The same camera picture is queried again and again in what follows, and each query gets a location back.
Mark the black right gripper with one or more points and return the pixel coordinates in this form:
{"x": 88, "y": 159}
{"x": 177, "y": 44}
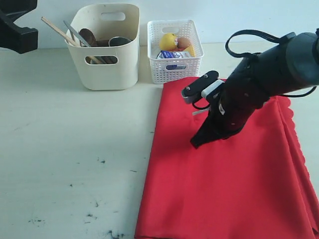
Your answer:
{"x": 244, "y": 91}

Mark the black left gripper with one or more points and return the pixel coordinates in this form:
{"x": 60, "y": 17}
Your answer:
{"x": 13, "y": 37}

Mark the stainless steel table knife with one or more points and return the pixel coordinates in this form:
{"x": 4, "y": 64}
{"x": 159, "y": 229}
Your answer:
{"x": 75, "y": 33}

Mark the dark wooden spoon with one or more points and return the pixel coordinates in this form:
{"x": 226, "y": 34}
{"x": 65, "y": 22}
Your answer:
{"x": 89, "y": 37}

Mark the red scalloped table cloth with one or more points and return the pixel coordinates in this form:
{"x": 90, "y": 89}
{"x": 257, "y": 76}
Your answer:
{"x": 254, "y": 185}

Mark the yellow cheese wedge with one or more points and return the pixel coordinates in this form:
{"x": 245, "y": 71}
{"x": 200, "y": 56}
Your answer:
{"x": 190, "y": 50}

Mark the blue white milk carton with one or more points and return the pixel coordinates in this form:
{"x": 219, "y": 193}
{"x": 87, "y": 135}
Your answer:
{"x": 174, "y": 55}

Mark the brown egg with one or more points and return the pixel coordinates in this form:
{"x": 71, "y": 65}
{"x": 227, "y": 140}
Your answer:
{"x": 183, "y": 42}

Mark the stainless steel cup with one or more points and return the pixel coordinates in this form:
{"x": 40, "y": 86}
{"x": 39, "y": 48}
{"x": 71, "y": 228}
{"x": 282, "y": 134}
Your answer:
{"x": 118, "y": 41}

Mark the yellow lemon with sticker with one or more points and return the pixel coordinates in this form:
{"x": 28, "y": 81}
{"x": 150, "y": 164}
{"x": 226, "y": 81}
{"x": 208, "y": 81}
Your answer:
{"x": 168, "y": 42}

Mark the brown wooden plate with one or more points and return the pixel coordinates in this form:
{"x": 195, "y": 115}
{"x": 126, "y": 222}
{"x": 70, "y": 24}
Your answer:
{"x": 102, "y": 43}

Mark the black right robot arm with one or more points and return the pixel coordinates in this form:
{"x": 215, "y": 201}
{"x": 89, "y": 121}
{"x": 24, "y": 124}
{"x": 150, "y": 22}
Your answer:
{"x": 291, "y": 65}

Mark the white perforated plastic basket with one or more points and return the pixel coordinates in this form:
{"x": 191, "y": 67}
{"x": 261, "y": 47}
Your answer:
{"x": 182, "y": 28}

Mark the cream plastic storage bin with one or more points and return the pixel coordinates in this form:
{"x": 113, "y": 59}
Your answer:
{"x": 108, "y": 67}

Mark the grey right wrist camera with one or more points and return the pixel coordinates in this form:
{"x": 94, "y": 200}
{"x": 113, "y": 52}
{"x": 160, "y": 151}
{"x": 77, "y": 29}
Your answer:
{"x": 202, "y": 87}

